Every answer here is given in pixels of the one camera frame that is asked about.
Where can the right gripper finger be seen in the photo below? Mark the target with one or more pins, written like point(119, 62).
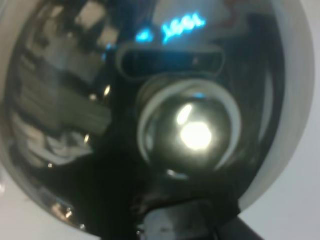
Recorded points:
point(237, 229)

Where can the stainless steel teapot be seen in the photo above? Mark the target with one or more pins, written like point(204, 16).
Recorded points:
point(152, 119)

